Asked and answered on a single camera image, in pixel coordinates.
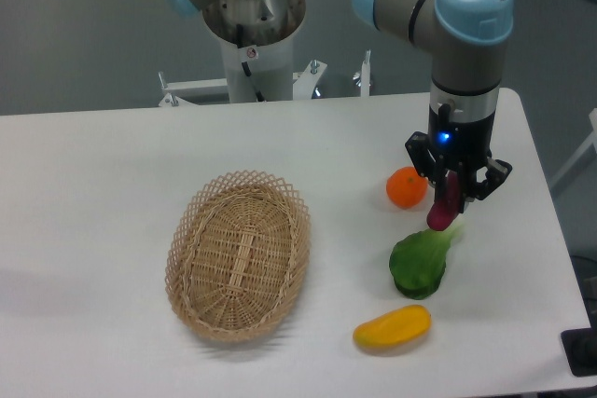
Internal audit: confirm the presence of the black device at table edge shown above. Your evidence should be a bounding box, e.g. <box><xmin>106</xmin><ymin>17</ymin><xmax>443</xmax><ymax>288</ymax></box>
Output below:
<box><xmin>561</xmin><ymin>328</ymin><xmax>596</xmax><ymax>377</ymax></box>

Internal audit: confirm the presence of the green leafy vegetable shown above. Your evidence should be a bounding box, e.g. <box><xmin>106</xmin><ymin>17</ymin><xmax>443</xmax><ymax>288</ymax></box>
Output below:
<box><xmin>388</xmin><ymin>221</ymin><xmax>465</xmax><ymax>300</ymax></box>

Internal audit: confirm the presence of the white frame at right edge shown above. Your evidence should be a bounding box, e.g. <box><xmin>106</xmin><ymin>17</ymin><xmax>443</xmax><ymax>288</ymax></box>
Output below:
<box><xmin>548</xmin><ymin>109</ymin><xmax>596</xmax><ymax>196</ymax></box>

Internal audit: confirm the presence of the orange tangerine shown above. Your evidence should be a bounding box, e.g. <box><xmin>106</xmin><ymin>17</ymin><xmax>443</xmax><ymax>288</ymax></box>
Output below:
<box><xmin>385</xmin><ymin>166</ymin><xmax>428</xmax><ymax>209</ymax></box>

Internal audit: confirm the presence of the yellow orange mango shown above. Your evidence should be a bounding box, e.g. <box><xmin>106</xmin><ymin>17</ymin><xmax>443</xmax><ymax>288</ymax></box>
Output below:
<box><xmin>353</xmin><ymin>305</ymin><xmax>432</xmax><ymax>350</ymax></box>

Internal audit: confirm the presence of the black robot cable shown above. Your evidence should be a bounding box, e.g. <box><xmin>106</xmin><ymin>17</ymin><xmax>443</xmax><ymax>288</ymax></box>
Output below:
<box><xmin>234</xmin><ymin>24</ymin><xmax>266</xmax><ymax>103</ymax></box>

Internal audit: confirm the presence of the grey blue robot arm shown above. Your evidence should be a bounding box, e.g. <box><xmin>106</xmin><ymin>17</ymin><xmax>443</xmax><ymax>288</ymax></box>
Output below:
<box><xmin>168</xmin><ymin>0</ymin><xmax>514</xmax><ymax>229</ymax></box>

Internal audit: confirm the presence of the white metal base frame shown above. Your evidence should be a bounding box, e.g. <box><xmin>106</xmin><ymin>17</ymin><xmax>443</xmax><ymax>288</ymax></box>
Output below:
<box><xmin>158</xmin><ymin>51</ymin><xmax>375</xmax><ymax>107</ymax></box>

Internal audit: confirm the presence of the purple sweet potato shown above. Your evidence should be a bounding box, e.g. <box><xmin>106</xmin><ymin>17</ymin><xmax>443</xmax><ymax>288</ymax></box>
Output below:
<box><xmin>426</xmin><ymin>172</ymin><xmax>461</xmax><ymax>231</ymax></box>

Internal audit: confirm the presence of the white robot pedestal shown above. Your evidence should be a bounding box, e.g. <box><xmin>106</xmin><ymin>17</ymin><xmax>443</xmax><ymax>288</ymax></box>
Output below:
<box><xmin>202</xmin><ymin>0</ymin><xmax>306</xmax><ymax>79</ymax></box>

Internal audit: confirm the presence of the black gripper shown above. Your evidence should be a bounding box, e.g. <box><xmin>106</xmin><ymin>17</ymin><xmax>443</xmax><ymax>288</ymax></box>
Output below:
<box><xmin>405</xmin><ymin>88</ymin><xmax>512</xmax><ymax>213</ymax></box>

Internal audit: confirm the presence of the woven wicker basket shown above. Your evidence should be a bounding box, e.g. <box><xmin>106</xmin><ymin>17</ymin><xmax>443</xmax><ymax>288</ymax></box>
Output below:
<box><xmin>165</xmin><ymin>171</ymin><xmax>311</xmax><ymax>343</ymax></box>

